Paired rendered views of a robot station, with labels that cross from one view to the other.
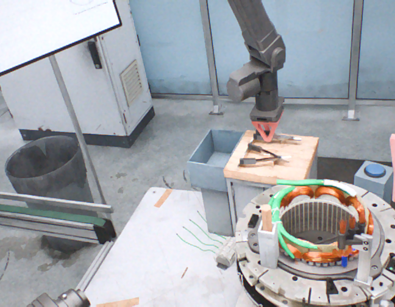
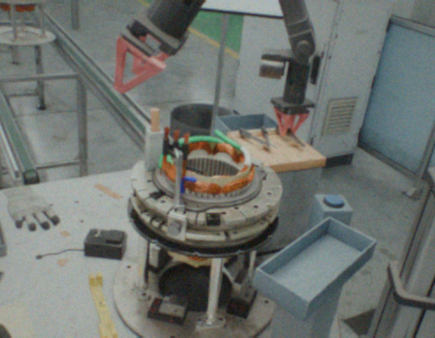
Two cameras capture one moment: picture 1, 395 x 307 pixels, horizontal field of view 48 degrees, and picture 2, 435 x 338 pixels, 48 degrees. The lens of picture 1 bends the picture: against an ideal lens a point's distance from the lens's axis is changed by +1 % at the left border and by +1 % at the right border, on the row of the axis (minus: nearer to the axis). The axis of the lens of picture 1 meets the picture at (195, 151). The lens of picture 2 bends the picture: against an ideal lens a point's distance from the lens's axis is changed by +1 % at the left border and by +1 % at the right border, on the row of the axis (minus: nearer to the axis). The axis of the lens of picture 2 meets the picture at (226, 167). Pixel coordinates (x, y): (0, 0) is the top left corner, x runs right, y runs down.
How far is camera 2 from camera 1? 75 cm
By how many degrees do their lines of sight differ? 28
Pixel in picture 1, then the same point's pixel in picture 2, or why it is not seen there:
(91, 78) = not seen: hidden behind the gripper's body
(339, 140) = not seen: outside the picture
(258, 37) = (287, 20)
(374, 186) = (320, 210)
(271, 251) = (148, 151)
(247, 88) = (268, 66)
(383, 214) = (263, 199)
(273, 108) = (291, 101)
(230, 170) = (231, 135)
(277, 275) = (143, 173)
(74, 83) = not seen: hidden behind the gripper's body
